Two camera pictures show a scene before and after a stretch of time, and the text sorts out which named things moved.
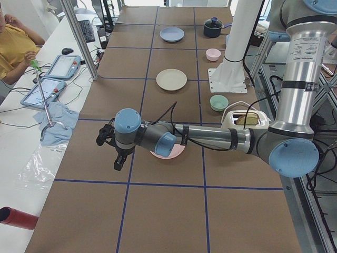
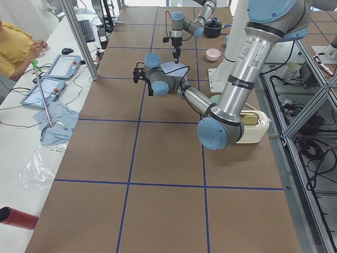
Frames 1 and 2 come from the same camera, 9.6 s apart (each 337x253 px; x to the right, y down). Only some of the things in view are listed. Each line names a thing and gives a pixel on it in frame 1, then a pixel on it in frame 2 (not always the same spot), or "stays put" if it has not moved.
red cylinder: [11, 216] stays put
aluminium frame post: [70, 13] stays put
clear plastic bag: [40, 169] stays put
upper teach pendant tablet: [65, 66] stays put
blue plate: [171, 34] → [172, 69]
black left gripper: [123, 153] → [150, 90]
